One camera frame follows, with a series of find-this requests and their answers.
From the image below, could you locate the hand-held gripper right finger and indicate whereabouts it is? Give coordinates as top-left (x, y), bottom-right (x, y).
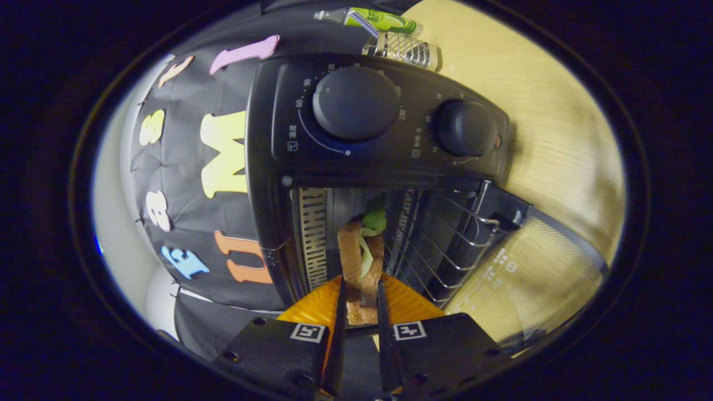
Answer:
top-left (376, 273), bottom-right (513, 400)

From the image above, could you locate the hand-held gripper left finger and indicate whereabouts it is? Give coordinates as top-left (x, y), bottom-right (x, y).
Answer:
top-left (214, 276), bottom-right (347, 399)

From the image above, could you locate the sandwich with lettuce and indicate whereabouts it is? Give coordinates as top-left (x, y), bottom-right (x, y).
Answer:
top-left (337, 209), bottom-right (388, 326)

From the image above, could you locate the black toaster oven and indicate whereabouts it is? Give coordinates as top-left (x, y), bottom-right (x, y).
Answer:
top-left (245, 53), bottom-right (609, 357)

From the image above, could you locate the clear patterned glass cup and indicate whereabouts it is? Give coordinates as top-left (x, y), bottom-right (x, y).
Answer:
top-left (362, 31), bottom-right (439, 71)

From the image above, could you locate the green label plastic bottle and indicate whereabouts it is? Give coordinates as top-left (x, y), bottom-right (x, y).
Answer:
top-left (313, 7), bottom-right (423, 37)

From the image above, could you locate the metal wire oven rack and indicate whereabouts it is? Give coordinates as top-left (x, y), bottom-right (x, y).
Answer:
top-left (384, 187), bottom-right (502, 304)

